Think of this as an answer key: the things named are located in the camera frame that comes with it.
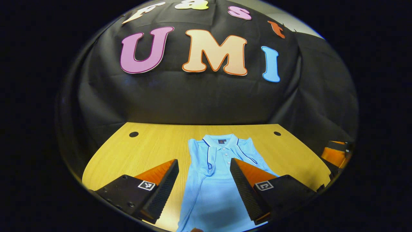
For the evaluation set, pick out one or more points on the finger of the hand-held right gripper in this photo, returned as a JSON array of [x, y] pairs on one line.
[[333, 156], [338, 145]]

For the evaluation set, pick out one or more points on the light blue T-shirt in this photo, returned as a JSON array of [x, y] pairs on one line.
[[212, 193]]

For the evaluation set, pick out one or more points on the black backdrop cloth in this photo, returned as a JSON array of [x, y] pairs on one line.
[[199, 96]]

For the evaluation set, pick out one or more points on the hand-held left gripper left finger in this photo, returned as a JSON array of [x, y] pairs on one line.
[[165, 190]]

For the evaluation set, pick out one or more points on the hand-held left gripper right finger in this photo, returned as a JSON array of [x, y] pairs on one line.
[[243, 190]]

